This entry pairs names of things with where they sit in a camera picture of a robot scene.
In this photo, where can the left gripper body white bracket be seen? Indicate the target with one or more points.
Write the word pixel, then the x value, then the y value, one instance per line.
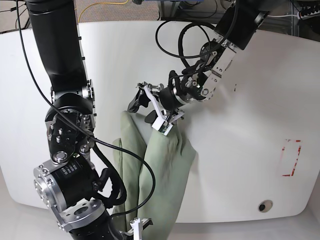
pixel 165 104

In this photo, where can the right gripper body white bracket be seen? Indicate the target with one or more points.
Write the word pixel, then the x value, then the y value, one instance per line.
pixel 137 227

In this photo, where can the green t-shirt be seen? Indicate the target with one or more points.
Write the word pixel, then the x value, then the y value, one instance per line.
pixel 170 158

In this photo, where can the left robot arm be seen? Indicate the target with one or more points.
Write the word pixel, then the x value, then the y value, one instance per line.
pixel 198 82

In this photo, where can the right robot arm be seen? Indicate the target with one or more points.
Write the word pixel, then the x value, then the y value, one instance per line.
pixel 78 184

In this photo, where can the red tape rectangle marking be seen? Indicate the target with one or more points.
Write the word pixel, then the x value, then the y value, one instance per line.
pixel 289 157

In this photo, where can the white power strip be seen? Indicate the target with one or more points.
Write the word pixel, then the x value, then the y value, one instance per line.
pixel 308 12

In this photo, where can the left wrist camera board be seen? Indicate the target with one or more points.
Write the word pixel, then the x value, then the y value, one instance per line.
pixel 165 129

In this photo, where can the right table cable grommet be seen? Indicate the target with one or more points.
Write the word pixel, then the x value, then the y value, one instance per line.
pixel 265 206

